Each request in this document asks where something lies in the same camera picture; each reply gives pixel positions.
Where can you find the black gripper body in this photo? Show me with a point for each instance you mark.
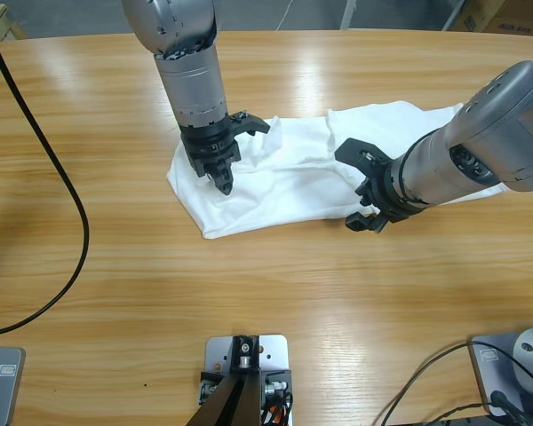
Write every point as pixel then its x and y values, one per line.
pixel 211 146
pixel 393 195

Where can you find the cardboard box with dark lettering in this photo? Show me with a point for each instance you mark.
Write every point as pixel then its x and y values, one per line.
pixel 519 18

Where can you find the white T-shirt with UNITREE print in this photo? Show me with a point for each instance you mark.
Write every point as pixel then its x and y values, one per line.
pixel 284 186

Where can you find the cardboard box with blue print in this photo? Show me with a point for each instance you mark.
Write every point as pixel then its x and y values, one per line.
pixel 475 15

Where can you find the wooden pallet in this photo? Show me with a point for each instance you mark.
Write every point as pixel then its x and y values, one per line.
pixel 6 24

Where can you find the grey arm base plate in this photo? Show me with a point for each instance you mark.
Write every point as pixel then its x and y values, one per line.
pixel 482 375
pixel 9 390

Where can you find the white camera mounting plate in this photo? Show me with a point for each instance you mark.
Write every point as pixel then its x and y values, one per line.
pixel 273 350

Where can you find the black and silver clamp fitting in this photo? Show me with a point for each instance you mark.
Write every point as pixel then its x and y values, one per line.
pixel 206 390

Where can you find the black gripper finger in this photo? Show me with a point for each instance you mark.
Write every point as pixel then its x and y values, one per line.
pixel 366 223
pixel 363 193
pixel 228 179
pixel 217 175

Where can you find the white metal frame leg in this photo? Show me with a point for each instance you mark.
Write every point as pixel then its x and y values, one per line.
pixel 454 15
pixel 348 13

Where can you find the dark camera post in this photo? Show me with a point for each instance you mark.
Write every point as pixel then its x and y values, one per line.
pixel 231 408

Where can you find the black bracket with silver bolt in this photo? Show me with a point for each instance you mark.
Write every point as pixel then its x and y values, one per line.
pixel 244 355

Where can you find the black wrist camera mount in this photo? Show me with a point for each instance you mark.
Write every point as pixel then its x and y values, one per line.
pixel 355 153
pixel 253 124

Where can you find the black block with silver connector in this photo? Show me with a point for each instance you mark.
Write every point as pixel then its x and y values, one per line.
pixel 280 379

